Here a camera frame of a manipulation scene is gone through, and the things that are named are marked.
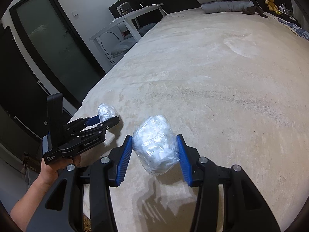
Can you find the black cabinet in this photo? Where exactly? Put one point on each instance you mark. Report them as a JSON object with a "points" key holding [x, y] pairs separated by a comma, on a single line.
{"points": [[19, 89]]}

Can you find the white desk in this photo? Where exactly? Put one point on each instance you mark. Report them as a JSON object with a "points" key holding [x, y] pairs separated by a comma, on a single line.
{"points": [[135, 13]]}

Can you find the beige bed blanket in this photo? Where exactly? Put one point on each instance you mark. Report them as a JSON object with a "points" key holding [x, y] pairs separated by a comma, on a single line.
{"points": [[217, 89]]}

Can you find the person's left forearm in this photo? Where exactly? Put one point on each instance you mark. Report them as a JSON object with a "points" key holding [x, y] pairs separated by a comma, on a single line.
{"points": [[29, 198]]}

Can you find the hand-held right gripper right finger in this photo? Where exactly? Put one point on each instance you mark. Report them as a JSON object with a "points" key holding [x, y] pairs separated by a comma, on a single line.
{"points": [[184, 159]]}

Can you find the frosted glass door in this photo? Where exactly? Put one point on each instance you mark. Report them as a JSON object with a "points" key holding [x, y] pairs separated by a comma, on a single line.
{"points": [[55, 41]]}

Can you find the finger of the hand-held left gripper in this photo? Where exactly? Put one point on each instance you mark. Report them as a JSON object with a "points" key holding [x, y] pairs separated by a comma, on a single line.
{"points": [[108, 123], [93, 119]]}

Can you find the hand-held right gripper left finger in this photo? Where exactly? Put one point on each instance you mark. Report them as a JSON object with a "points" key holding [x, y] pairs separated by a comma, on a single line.
{"points": [[124, 159]]}

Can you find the large clear bag of tissue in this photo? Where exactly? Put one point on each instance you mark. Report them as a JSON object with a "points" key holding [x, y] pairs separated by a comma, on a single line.
{"points": [[155, 145]]}

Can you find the group of small bottles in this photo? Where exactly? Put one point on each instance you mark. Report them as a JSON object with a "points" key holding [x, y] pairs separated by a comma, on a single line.
{"points": [[284, 11]]}

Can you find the yellow teddy bear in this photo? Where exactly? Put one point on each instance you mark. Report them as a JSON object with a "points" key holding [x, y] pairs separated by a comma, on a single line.
{"points": [[270, 2]]}

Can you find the brown cloth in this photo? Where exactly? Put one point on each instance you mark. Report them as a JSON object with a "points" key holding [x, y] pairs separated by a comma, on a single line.
{"points": [[253, 11]]}

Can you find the white desktop appliance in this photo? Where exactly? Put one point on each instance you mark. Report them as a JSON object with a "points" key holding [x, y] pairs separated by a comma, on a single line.
{"points": [[125, 8]]}

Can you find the metal chair with grey cushion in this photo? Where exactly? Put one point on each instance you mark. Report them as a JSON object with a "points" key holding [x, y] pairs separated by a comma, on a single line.
{"points": [[122, 47]]}

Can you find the light grey folded quilt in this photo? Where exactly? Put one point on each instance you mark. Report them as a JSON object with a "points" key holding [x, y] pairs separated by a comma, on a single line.
{"points": [[227, 6]]}

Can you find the small clear bag of tissue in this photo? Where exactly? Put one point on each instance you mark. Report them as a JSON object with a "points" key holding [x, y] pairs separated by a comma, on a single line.
{"points": [[106, 111]]}

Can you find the person's left hand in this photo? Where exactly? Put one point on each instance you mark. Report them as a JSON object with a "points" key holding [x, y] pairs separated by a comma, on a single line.
{"points": [[52, 172]]}

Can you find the blue patterned cloth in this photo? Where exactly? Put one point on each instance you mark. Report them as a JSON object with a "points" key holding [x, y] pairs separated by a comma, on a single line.
{"points": [[294, 29]]}

